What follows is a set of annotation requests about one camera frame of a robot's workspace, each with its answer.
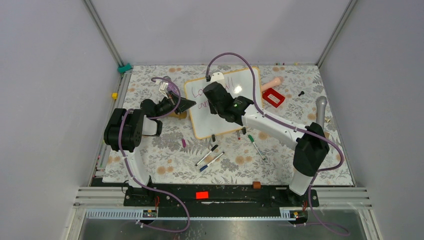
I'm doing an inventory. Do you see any floral table mat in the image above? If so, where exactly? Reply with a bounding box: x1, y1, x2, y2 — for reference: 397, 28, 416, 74
102, 65, 355, 186

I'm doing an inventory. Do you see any green cap marker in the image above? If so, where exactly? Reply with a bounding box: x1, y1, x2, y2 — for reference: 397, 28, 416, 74
247, 134, 267, 160

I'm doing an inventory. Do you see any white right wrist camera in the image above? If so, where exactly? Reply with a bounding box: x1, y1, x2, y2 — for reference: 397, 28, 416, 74
210, 71, 226, 85

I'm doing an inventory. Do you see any silver microphone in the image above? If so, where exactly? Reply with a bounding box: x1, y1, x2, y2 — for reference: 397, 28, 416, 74
315, 96, 328, 128

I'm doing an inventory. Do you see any blue cap whiteboard marker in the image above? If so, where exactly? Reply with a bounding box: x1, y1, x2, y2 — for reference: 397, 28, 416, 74
199, 151, 225, 172

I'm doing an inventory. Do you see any red plastic tray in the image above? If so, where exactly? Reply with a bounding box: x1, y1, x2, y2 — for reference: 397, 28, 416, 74
262, 88, 286, 108

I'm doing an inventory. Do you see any wooden rolling pin handle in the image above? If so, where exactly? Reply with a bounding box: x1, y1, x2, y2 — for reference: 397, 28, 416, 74
169, 111, 188, 120

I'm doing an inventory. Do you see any yellow framed whiteboard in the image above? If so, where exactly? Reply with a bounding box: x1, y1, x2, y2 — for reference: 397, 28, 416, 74
183, 66, 263, 140

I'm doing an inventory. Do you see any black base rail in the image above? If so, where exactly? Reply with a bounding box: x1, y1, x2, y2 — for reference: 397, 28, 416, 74
123, 183, 320, 216

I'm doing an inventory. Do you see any red label sticker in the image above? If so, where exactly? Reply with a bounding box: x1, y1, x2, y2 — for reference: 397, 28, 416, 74
195, 191, 209, 200

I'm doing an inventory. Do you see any orange brown cylinder block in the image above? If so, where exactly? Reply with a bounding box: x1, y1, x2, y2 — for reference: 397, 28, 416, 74
252, 181, 262, 189

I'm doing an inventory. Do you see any purple glitter microphone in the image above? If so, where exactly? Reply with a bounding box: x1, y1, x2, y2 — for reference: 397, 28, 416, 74
163, 76, 179, 94

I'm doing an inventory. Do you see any white cable duct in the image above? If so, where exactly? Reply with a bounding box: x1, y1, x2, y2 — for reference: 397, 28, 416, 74
85, 206, 307, 221

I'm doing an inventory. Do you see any teal corner clamp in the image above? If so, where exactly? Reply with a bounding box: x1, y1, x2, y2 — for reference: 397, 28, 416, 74
117, 63, 133, 74

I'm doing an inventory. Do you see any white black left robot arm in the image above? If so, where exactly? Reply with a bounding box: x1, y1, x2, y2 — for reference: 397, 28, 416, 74
103, 92, 197, 206

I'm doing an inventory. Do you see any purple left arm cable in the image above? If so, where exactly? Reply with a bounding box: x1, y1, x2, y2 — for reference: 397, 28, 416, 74
118, 76, 191, 233

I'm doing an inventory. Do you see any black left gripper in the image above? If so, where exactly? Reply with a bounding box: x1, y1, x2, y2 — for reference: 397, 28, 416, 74
154, 90, 196, 120

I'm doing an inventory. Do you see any black cap whiteboard marker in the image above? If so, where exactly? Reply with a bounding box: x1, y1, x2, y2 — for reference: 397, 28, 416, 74
195, 144, 219, 167

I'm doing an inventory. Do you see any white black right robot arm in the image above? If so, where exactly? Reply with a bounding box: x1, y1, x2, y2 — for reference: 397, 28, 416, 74
203, 82, 330, 206

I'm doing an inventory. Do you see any yellow small cube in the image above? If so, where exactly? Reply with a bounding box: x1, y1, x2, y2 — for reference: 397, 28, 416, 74
111, 92, 118, 100

